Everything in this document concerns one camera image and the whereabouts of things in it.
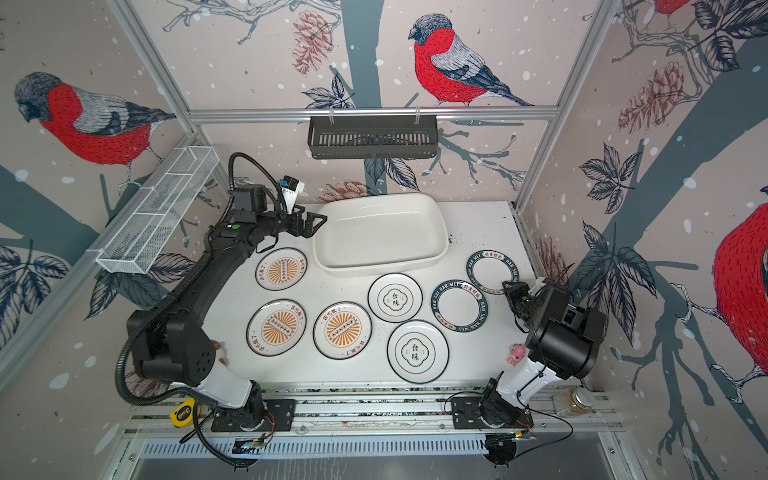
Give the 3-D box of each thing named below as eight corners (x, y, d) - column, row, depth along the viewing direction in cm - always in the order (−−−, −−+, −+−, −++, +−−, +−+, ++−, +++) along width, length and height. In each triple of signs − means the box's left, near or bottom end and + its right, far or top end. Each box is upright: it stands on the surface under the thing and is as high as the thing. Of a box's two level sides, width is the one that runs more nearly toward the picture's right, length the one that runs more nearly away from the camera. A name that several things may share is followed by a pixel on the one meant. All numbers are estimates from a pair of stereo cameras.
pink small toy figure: (505, 361, 84) (509, 357, 81) (509, 345, 87) (514, 340, 84) (517, 368, 83) (522, 364, 80) (521, 351, 86) (526, 346, 83)
